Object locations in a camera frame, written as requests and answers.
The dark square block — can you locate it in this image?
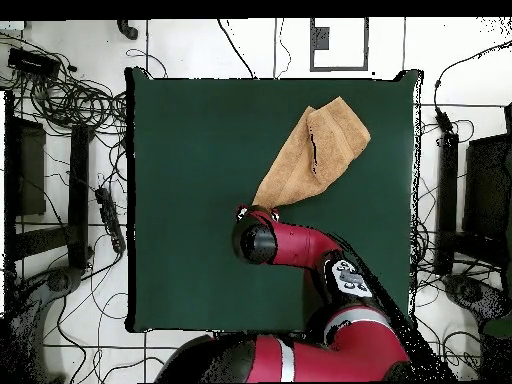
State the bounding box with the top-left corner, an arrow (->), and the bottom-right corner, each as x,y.
311,26 -> 331,52

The dark green table cloth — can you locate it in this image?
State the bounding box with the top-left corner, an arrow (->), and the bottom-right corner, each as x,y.
123,67 -> 425,335

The tan terry towel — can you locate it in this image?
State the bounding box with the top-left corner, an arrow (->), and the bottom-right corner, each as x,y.
251,95 -> 372,211

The black cable tangle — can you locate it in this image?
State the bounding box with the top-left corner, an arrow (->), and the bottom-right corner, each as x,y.
0,29 -> 129,139
409,119 -> 481,381

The grey rectangular frame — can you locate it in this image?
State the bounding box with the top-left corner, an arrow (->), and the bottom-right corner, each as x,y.
309,17 -> 370,73

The green object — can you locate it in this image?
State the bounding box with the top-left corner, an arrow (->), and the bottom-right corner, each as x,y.
481,315 -> 512,340

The black power strip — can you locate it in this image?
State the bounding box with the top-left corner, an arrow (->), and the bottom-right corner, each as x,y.
94,186 -> 127,255

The dark stand base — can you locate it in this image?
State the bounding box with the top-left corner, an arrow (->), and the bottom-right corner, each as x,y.
442,273 -> 511,325
7,265 -> 85,383

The black cable with connector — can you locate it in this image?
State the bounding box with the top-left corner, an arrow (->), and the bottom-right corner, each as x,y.
433,38 -> 512,135

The black hook-shaped object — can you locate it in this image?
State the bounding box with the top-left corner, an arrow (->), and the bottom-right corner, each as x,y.
116,18 -> 141,42

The black frame stand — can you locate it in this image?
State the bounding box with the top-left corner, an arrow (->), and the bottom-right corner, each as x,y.
433,101 -> 512,277
2,90 -> 96,273

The black adapter box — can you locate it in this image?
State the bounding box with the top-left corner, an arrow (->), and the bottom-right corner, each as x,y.
6,46 -> 62,80

